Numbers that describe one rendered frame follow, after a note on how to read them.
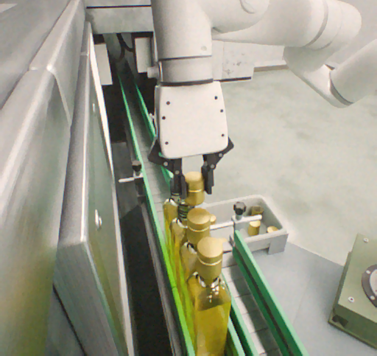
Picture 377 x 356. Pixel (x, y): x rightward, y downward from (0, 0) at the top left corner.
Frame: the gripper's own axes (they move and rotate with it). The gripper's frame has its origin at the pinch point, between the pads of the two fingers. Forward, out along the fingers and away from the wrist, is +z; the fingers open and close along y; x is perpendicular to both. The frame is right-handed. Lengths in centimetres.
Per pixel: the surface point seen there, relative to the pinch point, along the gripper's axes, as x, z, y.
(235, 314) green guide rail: -5.4, 23.6, 4.2
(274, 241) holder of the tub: 21.5, 32.2, 28.2
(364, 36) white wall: 333, -35, 363
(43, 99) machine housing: -21.5, -16.4, -14.4
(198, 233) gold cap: -6.3, 5.1, -1.6
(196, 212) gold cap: -4.7, 2.7, -1.2
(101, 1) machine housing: 86, -41, -8
